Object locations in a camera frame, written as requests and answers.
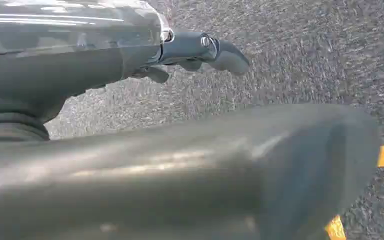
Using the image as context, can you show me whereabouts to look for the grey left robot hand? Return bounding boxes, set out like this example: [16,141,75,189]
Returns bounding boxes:
[0,0,382,240]

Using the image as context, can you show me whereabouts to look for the ribbed grey left arm sleeve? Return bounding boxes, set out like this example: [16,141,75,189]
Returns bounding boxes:
[0,96,51,144]

